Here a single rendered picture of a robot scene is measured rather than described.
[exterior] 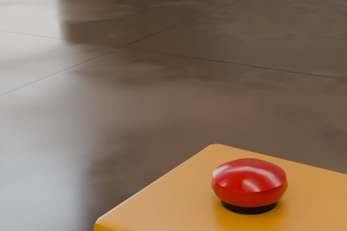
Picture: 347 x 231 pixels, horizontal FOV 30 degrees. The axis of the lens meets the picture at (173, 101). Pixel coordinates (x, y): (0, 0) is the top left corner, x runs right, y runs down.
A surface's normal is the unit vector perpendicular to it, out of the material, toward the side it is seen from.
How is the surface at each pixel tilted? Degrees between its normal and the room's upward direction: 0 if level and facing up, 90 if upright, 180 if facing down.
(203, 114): 0
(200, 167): 0
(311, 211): 0
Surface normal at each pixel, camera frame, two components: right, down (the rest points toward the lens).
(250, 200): -0.13, 0.15
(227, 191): -0.65, 0.09
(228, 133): -0.04, -0.94
